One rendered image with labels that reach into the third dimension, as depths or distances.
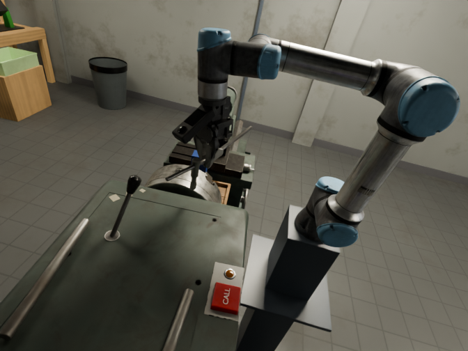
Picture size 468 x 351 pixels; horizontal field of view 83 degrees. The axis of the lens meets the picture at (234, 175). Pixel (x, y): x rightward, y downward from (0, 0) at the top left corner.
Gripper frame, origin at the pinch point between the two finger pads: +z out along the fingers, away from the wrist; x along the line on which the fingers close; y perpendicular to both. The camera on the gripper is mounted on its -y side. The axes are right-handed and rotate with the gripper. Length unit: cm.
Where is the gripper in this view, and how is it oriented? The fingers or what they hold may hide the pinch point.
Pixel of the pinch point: (205, 164)
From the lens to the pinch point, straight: 78.6
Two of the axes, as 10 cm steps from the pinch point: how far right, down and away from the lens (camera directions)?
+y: 6.9, -3.6, 6.2
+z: -0.8, 8.2, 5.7
